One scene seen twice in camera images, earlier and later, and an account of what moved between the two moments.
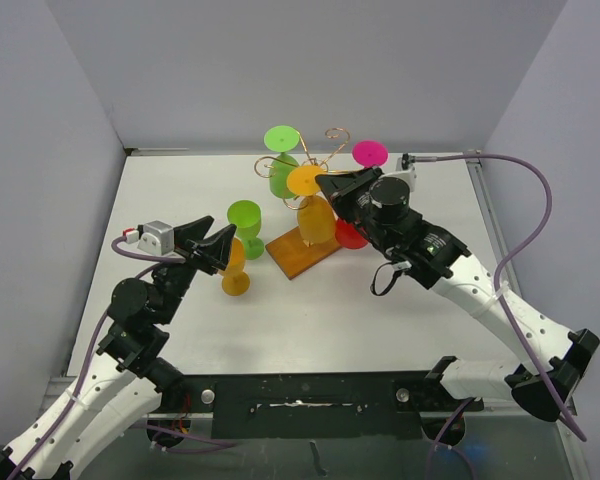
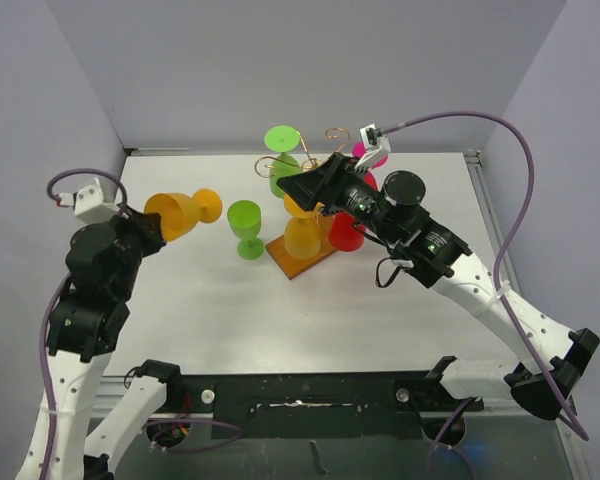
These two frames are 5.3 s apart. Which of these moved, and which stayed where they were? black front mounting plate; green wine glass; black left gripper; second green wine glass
Moved: black left gripper
Stayed: green wine glass; black front mounting plate; second green wine glass
